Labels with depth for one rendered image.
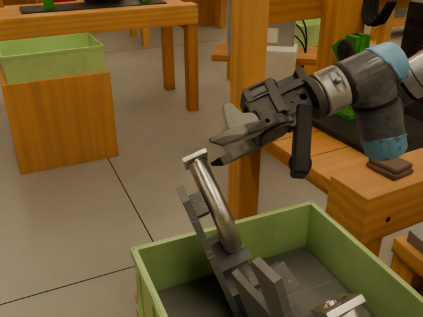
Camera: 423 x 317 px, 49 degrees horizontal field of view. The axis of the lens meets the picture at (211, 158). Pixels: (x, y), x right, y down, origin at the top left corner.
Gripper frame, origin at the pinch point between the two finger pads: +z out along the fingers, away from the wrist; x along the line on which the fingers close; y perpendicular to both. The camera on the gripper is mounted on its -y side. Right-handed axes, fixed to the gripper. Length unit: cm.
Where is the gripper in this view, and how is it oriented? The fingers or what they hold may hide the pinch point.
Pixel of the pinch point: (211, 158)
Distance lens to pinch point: 73.0
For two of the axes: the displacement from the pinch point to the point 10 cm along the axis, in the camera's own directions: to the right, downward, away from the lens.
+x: -0.1, -2.4, -9.7
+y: -4.3, -8.8, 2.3
